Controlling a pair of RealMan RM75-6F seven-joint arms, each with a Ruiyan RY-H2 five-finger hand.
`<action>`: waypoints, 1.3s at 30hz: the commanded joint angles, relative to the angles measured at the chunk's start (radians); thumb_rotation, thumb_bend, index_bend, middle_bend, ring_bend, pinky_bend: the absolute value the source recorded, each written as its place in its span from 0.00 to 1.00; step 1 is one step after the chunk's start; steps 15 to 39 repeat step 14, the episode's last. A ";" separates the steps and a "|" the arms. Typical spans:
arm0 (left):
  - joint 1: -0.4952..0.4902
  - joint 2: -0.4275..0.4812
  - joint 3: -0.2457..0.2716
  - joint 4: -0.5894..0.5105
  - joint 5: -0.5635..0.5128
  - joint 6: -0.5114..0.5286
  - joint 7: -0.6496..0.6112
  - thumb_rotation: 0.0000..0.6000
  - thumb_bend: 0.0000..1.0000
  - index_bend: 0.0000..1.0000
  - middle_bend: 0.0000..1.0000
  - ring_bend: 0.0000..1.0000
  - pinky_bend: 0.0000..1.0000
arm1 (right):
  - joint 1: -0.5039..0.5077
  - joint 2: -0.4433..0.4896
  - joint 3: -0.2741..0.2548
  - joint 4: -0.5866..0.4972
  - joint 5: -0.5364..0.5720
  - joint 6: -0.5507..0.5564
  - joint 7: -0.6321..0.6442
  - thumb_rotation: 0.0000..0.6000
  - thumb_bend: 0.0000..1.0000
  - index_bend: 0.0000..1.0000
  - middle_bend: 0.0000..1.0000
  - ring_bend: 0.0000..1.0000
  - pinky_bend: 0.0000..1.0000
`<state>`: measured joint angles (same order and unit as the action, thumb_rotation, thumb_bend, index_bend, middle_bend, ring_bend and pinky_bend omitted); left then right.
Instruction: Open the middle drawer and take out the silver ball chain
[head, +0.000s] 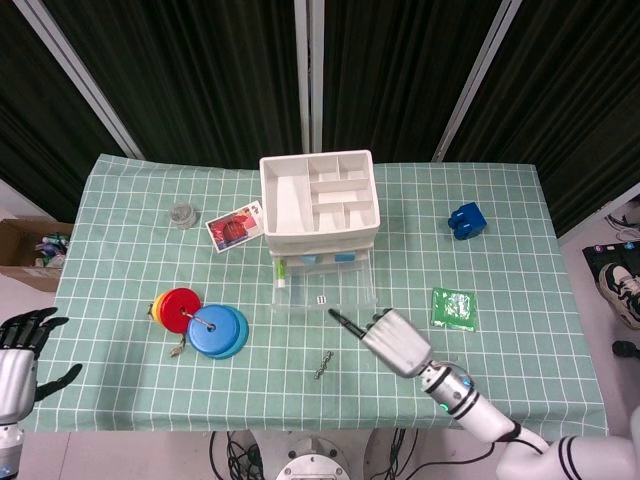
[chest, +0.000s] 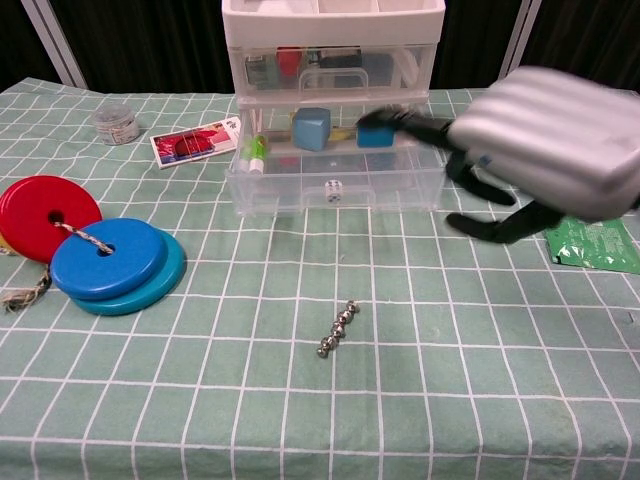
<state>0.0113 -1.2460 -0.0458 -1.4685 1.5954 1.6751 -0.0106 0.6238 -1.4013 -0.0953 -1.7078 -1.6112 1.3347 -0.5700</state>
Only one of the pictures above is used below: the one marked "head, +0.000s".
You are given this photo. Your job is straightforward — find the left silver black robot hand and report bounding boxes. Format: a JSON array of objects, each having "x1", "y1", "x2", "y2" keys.
[{"x1": 0, "y1": 306, "x2": 84, "y2": 425}]

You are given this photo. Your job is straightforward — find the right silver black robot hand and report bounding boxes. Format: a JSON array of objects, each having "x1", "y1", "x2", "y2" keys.
[{"x1": 327, "y1": 307, "x2": 435, "y2": 378}]

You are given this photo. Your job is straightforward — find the clear drawer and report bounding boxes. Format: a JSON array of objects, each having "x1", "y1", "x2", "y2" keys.
[{"x1": 269, "y1": 247, "x2": 380, "y2": 314}]

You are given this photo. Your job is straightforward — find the small metal chain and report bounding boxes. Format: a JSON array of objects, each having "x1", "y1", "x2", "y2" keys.
[{"x1": 313, "y1": 350, "x2": 335, "y2": 380}]

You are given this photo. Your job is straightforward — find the round grey robot base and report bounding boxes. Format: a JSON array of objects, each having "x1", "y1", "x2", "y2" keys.
[{"x1": 248, "y1": 430, "x2": 382, "y2": 480}]

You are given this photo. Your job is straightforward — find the brown cardboard box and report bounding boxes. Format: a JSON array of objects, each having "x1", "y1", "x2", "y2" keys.
[{"x1": 0, "y1": 217, "x2": 76, "y2": 293}]

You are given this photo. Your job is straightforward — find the green foil packet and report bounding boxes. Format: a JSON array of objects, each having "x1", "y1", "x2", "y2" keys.
[{"x1": 430, "y1": 286, "x2": 479, "y2": 333}]

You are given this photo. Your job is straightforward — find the blue building block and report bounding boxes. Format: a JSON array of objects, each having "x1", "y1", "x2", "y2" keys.
[{"x1": 447, "y1": 200, "x2": 488, "y2": 242}]

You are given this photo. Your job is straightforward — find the teal wooden disc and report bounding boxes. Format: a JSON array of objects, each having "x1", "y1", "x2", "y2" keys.
[{"x1": 206, "y1": 308, "x2": 250, "y2": 361}]

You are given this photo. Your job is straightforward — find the green checked tablecloth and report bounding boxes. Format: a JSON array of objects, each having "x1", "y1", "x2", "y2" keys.
[{"x1": 19, "y1": 152, "x2": 612, "y2": 441}]

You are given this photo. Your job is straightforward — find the red wooden disc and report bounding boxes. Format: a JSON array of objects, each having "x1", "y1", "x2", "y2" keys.
[{"x1": 159, "y1": 287, "x2": 203, "y2": 334}]

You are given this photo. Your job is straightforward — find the blue wooden disc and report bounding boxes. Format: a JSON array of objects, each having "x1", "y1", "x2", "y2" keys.
[{"x1": 187, "y1": 303, "x2": 239, "y2": 357}]

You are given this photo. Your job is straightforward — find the white card with red picture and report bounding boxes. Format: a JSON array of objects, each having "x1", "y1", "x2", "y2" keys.
[{"x1": 204, "y1": 200, "x2": 266, "y2": 256}]

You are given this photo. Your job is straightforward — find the black white sneaker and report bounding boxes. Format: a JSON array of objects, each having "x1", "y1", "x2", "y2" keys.
[{"x1": 597, "y1": 262, "x2": 640, "y2": 330}]

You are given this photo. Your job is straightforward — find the black curtain panel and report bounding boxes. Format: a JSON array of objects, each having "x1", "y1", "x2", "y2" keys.
[
  {"x1": 443, "y1": 0, "x2": 640, "y2": 237},
  {"x1": 321, "y1": 0, "x2": 497, "y2": 165},
  {"x1": 0, "y1": 0, "x2": 127, "y2": 222},
  {"x1": 43, "y1": 0, "x2": 307, "y2": 170}
]

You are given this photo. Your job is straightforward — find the black floor cable bundle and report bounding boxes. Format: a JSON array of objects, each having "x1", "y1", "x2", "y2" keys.
[
  {"x1": 383, "y1": 427, "x2": 417, "y2": 480},
  {"x1": 208, "y1": 428, "x2": 267, "y2": 480}
]

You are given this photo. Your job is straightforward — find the white drawer organizer box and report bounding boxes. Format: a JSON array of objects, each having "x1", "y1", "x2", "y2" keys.
[{"x1": 258, "y1": 148, "x2": 383, "y2": 257}]

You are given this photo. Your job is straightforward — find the white frame pole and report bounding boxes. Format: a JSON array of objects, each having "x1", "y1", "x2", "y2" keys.
[
  {"x1": 12, "y1": 0, "x2": 147, "y2": 161},
  {"x1": 293, "y1": 0, "x2": 326, "y2": 154},
  {"x1": 431, "y1": 0, "x2": 524, "y2": 163}
]

